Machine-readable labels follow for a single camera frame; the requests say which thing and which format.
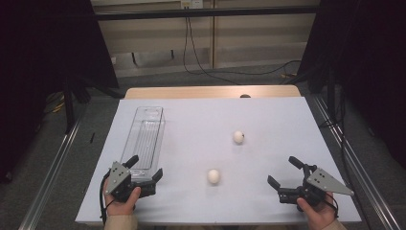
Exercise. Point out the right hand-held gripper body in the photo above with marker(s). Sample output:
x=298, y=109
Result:
x=319, y=183

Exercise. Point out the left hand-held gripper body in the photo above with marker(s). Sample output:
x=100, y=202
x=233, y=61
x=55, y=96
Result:
x=118, y=179

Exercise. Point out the clear plastic container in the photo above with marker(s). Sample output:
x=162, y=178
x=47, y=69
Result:
x=145, y=140

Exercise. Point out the plain white egg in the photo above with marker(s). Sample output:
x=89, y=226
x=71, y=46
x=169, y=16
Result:
x=213, y=176

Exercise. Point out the white egg with dark mark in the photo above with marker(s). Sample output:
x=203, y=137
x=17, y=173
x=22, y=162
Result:
x=238, y=137

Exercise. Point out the person's left hand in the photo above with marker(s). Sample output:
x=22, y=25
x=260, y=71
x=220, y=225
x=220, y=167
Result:
x=123, y=207

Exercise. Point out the person's right hand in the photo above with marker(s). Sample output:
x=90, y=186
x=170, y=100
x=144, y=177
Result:
x=317, y=215

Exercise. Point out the white table board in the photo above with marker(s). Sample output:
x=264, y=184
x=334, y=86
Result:
x=204, y=198

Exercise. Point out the black metal stand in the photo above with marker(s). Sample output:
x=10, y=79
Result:
x=68, y=108

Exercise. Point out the dark round table cap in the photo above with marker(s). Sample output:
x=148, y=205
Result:
x=245, y=96

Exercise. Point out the wooden table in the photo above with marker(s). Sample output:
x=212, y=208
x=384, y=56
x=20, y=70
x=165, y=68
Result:
x=198, y=92

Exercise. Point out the black curtain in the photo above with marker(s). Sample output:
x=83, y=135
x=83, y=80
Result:
x=38, y=64
x=367, y=64

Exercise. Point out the black horizontal bar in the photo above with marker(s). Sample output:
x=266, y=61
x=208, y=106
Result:
x=223, y=12

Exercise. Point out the metal floor rail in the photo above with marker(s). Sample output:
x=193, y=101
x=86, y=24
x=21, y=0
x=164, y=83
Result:
x=357, y=159
x=48, y=185

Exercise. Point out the white wall socket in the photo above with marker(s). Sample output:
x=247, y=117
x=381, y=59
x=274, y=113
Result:
x=191, y=4

